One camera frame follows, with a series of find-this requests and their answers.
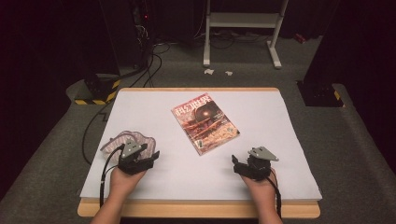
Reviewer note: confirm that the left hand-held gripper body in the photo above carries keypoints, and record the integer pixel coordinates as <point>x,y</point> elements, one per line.
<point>134,164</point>

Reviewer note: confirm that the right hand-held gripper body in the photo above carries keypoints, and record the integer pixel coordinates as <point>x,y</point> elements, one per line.
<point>255,171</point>

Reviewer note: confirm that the purple striped towel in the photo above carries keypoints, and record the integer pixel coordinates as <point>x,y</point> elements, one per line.
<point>113,144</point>

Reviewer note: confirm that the glossy magazine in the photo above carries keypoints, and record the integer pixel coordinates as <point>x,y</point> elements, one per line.
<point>205,123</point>

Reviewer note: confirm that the person's right hand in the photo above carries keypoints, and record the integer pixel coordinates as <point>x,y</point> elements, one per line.
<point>263,189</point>

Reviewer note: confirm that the person's left hand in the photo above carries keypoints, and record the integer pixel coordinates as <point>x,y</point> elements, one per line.
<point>124,183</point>

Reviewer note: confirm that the white work board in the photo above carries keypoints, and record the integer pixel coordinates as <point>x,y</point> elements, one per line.
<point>193,210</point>

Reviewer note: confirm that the black pillar with striped base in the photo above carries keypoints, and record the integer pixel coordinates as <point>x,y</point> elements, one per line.
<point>99,90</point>
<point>323,93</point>

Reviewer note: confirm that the white paper scrap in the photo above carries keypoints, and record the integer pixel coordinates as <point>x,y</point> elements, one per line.
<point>229,73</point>
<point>209,72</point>

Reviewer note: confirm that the dark equipment rack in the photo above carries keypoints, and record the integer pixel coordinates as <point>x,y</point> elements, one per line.
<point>141,31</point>

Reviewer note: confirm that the small red object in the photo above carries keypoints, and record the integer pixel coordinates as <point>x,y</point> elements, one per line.
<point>300,38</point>

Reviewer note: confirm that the white metal stand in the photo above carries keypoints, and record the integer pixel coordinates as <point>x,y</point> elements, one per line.
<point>243,20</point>

